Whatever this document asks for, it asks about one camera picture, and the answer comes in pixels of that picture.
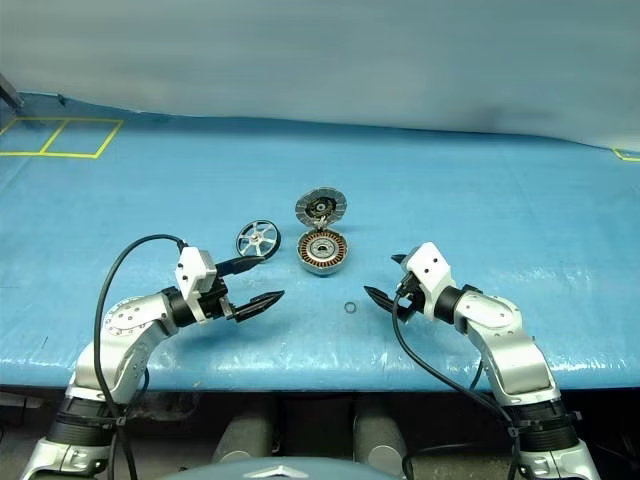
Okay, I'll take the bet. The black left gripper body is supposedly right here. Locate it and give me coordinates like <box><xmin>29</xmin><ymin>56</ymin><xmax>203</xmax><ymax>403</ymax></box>
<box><xmin>197</xmin><ymin>278</ymin><xmax>237</xmax><ymax>323</ymax></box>

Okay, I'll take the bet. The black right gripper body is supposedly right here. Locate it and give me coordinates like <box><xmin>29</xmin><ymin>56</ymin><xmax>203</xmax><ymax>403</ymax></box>
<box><xmin>394</xmin><ymin>271</ymin><xmax>427</xmax><ymax>315</ymax></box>

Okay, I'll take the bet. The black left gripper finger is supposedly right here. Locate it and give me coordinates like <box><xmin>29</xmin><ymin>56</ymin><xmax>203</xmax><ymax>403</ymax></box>
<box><xmin>230</xmin><ymin>290</ymin><xmax>286</xmax><ymax>324</ymax></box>
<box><xmin>214</xmin><ymin>255</ymin><xmax>266</xmax><ymax>279</ymax></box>

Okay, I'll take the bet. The silver spoked rotor wheel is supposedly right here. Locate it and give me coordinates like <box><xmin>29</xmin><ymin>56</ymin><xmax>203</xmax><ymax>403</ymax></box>
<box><xmin>235</xmin><ymin>218</ymin><xmax>283</xmax><ymax>262</ymax></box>

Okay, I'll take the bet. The motor stator with copper windings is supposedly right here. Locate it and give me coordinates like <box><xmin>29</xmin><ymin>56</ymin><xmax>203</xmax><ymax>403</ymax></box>
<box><xmin>296</xmin><ymin>229</ymin><xmax>349</xmax><ymax>278</ymax></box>

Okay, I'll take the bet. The small round metal lid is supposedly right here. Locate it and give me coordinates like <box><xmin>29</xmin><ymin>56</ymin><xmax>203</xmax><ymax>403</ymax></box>
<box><xmin>294</xmin><ymin>187</ymin><xmax>349</xmax><ymax>233</ymax></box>

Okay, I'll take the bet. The blue table cover sheet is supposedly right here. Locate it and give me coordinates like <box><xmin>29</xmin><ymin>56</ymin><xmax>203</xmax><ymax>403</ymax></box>
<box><xmin>0</xmin><ymin>90</ymin><xmax>640</xmax><ymax>393</ymax></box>

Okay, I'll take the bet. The grey rounded leg shape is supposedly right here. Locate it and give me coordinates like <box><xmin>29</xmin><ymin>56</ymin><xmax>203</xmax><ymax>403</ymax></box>
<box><xmin>351</xmin><ymin>398</ymin><xmax>410</xmax><ymax>465</ymax></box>
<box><xmin>208</xmin><ymin>398</ymin><xmax>277</xmax><ymax>467</ymax></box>

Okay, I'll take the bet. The grey-blue robot torso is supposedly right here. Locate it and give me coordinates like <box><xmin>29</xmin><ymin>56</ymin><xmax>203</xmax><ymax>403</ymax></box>
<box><xmin>163</xmin><ymin>451</ymin><xmax>417</xmax><ymax>480</ymax></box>

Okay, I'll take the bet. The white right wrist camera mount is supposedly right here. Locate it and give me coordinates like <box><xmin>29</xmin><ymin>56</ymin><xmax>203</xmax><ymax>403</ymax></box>
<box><xmin>401</xmin><ymin>241</ymin><xmax>454</xmax><ymax>319</ymax></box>

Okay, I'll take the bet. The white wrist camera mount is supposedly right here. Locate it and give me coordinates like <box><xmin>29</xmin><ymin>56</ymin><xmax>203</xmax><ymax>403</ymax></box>
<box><xmin>401</xmin><ymin>241</ymin><xmax>454</xmax><ymax>319</ymax></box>
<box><xmin>174</xmin><ymin>245</ymin><xmax>219</xmax><ymax>327</ymax></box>

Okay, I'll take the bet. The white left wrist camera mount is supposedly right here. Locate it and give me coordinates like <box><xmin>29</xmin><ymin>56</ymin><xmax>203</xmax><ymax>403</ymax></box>
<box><xmin>174</xmin><ymin>245</ymin><xmax>219</xmax><ymax>327</ymax></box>

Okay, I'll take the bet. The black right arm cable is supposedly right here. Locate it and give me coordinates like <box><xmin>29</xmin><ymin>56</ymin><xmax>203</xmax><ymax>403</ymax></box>
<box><xmin>391</xmin><ymin>291</ymin><xmax>525</xmax><ymax>480</ymax></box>

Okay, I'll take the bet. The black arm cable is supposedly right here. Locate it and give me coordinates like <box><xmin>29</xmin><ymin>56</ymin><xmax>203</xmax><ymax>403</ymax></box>
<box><xmin>391</xmin><ymin>291</ymin><xmax>525</xmax><ymax>480</ymax></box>
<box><xmin>93</xmin><ymin>233</ymin><xmax>188</xmax><ymax>480</ymax></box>

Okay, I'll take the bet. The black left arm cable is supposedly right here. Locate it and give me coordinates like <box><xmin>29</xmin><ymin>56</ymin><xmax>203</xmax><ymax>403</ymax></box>
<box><xmin>93</xmin><ymin>233</ymin><xmax>188</xmax><ymax>480</ymax></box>

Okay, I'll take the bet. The dark metal bracket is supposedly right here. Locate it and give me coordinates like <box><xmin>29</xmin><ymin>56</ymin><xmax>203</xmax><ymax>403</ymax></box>
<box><xmin>0</xmin><ymin>73</ymin><xmax>26</xmax><ymax>110</ymax></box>

